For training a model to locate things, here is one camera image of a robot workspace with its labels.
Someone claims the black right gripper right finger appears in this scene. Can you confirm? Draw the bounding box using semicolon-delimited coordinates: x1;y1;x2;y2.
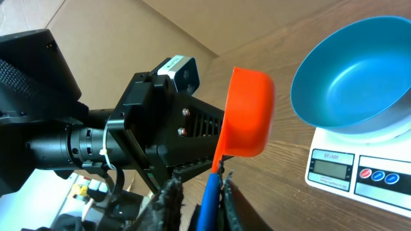
221;172;273;231

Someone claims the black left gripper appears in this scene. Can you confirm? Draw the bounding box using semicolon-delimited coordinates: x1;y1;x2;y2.
106;72;224;193

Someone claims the orange scoop with blue handle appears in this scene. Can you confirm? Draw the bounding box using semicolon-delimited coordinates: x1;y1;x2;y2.
196;67;275;230

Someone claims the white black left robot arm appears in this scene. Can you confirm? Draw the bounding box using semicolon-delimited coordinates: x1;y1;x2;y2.
1;29;224;194

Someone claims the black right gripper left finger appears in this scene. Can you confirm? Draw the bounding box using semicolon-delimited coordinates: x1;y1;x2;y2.
125;177;184;231

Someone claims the white digital kitchen scale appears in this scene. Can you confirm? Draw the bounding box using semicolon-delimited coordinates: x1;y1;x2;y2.
305;119;410;217

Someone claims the blue metal bowl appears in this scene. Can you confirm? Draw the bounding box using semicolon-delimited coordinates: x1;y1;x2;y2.
290;15;410;134

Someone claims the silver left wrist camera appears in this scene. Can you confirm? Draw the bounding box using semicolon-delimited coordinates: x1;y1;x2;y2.
152;55;200;96

